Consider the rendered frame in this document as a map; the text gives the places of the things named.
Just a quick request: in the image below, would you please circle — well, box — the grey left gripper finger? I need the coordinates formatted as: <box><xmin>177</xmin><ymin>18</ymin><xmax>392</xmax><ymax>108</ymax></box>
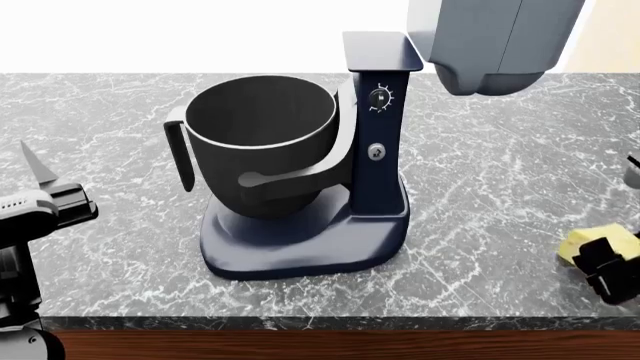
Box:
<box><xmin>19</xmin><ymin>139</ymin><xmax>60</xmax><ymax>186</ymax></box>

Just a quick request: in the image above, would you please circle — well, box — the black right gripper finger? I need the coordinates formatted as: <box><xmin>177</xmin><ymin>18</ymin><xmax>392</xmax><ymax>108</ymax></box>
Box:
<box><xmin>571</xmin><ymin>234</ymin><xmax>627</xmax><ymax>272</ymax></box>

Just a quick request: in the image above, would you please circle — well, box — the yellow cheese wedge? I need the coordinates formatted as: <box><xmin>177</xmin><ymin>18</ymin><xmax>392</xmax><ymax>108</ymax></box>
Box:
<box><xmin>556</xmin><ymin>222</ymin><xmax>640</xmax><ymax>268</ymax></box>

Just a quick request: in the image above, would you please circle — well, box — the dark grey mixer bowl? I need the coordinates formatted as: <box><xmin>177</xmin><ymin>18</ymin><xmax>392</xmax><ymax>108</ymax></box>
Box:
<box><xmin>163</xmin><ymin>74</ymin><xmax>340</xmax><ymax>221</ymax></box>

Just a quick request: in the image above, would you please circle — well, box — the grey-blue mixer head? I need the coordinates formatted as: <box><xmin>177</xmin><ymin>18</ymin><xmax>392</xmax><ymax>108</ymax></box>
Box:
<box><xmin>406</xmin><ymin>0</ymin><xmax>587</xmax><ymax>97</ymax></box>

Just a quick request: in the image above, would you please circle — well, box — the dark blue stand mixer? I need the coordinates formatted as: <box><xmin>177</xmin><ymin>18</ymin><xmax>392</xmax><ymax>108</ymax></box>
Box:
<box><xmin>199</xmin><ymin>30</ymin><xmax>425</xmax><ymax>282</ymax></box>

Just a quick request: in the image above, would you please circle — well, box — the grey container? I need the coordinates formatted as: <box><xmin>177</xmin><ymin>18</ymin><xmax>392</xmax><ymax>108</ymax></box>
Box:
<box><xmin>624</xmin><ymin>154</ymin><xmax>640</xmax><ymax>188</ymax></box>

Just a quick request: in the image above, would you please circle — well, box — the black speed dial knob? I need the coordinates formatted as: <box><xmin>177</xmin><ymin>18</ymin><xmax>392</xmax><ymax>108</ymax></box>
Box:
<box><xmin>368</xmin><ymin>88</ymin><xmax>390</xmax><ymax>109</ymax></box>

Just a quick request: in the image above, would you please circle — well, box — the brown wooden cabinet front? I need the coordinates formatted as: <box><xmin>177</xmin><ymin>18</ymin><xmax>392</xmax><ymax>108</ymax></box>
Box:
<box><xmin>41</xmin><ymin>329</ymin><xmax>640</xmax><ymax>360</ymax></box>

